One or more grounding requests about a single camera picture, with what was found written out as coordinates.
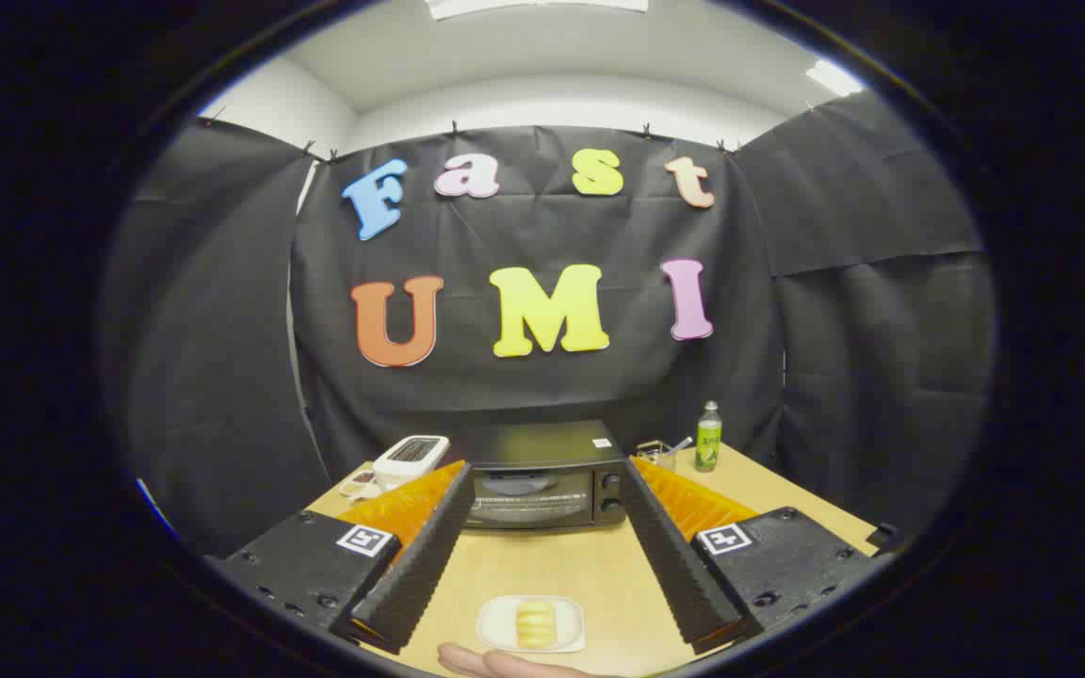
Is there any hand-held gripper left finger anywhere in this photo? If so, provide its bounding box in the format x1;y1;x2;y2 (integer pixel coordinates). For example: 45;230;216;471
206;460;478;655

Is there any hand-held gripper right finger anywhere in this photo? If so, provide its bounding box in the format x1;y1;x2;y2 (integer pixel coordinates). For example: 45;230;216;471
620;456;890;656

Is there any white rectangular plate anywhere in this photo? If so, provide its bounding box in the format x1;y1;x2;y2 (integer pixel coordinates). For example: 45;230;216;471
477;594;588;654

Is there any yellow bread roll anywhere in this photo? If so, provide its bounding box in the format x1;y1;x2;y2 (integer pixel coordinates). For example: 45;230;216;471
516;600;558;649

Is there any black toaster oven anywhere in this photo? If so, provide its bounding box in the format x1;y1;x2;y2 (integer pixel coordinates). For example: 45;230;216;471
462;420;628;531

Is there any white pop-up toaster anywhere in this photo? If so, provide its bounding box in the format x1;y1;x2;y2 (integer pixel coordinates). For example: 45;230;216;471
372;434;451;489

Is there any green drink bottle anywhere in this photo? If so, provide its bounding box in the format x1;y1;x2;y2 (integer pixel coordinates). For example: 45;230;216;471
695;401;723;473

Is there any ceiling light panel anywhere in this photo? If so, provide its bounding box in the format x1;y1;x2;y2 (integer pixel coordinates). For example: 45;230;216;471
806;59;866;97
427;0;649;20

